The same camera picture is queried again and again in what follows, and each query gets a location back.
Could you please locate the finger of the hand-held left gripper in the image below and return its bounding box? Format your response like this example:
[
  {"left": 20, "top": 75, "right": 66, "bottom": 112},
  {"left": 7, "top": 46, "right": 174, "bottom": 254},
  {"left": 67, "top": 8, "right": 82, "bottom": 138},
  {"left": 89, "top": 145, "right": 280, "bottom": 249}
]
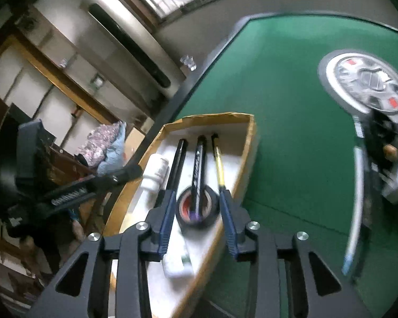
[{"left": 41, "top": 165, "right": 144, "bottom": 213}]

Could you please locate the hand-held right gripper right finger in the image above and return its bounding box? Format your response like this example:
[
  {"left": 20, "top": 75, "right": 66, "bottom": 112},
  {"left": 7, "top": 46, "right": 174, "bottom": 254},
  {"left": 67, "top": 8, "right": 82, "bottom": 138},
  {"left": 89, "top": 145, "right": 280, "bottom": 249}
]
[{"left": 219, "top": 189, "right": 375, "bottom": 318}]

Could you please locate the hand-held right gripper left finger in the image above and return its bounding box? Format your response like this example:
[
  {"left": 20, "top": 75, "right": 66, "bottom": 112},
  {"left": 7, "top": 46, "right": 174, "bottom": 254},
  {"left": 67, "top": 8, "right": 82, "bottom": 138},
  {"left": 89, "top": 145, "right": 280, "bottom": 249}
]
[{"left": 27, "top": 189, "right": 178, "bottom": 318}]

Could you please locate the black tape roll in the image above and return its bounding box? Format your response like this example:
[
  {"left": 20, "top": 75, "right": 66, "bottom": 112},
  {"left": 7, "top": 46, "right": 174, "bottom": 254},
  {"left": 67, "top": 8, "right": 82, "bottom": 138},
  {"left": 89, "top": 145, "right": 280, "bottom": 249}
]
[{"left": 176, "top": 185, "right": 221, "bottom": 229}]

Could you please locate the yellow and black pen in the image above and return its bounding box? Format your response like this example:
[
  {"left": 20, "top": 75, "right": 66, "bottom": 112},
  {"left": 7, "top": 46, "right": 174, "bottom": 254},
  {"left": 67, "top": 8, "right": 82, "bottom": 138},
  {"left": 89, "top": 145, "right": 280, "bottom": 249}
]
[{"left": 210, "top": 133, "right": 228, "bottom": 194}]

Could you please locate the black marker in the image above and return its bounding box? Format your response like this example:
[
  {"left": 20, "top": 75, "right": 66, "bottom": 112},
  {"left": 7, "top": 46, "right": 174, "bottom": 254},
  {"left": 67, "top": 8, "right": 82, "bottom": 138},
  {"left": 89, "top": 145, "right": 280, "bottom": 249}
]
[{"left": 189, "top": 135, "right": 208, "bottom": 222}]

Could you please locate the white foam box yellow tape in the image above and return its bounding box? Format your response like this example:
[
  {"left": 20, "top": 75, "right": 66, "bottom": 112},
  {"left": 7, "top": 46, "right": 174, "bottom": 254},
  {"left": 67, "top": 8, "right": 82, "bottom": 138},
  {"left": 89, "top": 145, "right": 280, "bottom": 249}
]
[{"left": 103, "top": 112, "right": 257, "bottom": 318}]

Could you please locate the light blue quilt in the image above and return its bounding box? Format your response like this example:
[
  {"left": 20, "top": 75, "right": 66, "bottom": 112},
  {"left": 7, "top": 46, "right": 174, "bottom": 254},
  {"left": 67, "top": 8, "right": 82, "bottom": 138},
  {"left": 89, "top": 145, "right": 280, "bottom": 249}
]
[{"left": 96, "top": 124, "right": 127, "bottom": 177}]

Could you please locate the pink floral quilt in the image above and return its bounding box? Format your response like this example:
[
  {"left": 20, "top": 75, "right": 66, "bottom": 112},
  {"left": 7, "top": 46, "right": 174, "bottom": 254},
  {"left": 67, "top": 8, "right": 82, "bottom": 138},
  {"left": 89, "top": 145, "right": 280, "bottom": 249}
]
[{"left": 78, "top": 121, "right": 123, "bottom": 166}]

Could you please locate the green felt mahjong table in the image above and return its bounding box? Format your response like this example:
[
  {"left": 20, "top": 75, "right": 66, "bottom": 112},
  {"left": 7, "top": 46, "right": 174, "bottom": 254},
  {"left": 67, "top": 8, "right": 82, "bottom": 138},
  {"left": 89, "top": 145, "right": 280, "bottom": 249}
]
[{"left": 103, "top": 11, "right": 398, "bottom": 318}]

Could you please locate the beige tower air conditioner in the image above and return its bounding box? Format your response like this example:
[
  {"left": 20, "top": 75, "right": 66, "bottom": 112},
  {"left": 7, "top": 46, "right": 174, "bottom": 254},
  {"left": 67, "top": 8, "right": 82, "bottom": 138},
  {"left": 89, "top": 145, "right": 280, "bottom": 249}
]
[{"left": 86, "top": 0, "right": 184, "bottom": 98}]

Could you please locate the black device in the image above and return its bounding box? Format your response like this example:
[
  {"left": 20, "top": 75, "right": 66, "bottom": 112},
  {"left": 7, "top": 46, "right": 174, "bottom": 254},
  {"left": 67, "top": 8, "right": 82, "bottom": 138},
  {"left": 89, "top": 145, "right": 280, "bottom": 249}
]
[{"left": 353, "top": 109, "right": 398, "bottom": 232}]

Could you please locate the round silver table centre panel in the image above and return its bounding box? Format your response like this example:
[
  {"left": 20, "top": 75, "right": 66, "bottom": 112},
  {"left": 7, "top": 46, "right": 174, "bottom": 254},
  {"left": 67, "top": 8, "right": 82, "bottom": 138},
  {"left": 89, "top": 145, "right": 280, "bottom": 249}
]
[{"left": 318, "top": 49, "right": 398, "bottom": 125}]

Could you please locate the wooden door frame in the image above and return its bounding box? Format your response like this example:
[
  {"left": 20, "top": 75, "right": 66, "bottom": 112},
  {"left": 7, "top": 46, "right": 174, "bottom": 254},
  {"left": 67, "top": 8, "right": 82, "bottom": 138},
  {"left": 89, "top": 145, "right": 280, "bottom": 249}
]
[{"left": 0, "top": 23, "right": 120, "bottom": 125}]

